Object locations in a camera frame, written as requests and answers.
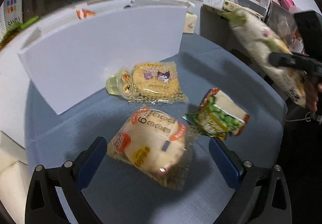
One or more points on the white cardboard box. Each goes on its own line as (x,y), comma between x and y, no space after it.
(100,45)

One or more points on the green pea snack packet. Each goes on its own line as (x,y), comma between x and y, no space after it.
(216,115)

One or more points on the orange white snack packet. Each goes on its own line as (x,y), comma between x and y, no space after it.
(85,14)

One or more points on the cream white sofa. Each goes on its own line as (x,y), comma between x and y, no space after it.
(12,178)

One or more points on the large white printed snack bag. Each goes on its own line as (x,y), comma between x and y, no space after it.
(256,37)

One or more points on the polka dot paper bag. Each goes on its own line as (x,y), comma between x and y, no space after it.
(11,5)

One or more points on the orange label bread pack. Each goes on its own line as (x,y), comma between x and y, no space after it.
(148,146)

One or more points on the person's right hand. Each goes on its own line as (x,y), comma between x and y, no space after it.
(314,95)

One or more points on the yellow carton box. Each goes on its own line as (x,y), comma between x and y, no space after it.
(230,6)

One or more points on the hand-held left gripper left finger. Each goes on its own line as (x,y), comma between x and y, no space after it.
(91,154)

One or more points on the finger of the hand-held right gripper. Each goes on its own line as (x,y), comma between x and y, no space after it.
(289,60)

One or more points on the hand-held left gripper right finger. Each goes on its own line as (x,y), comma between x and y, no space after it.
(222,161)

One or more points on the pile of green packets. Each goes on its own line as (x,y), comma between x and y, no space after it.
(20,27)

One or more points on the cream yellow snack packet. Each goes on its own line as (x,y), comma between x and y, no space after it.
(191,24)

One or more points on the dark wooden side table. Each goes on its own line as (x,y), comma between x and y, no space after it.
(213,25)

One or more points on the pink box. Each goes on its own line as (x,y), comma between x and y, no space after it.
(286,0)

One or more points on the clear plastic container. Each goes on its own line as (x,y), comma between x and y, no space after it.
(281,19)

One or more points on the yellow cartoon cracker packet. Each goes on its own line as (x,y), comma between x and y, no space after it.
(151,80)

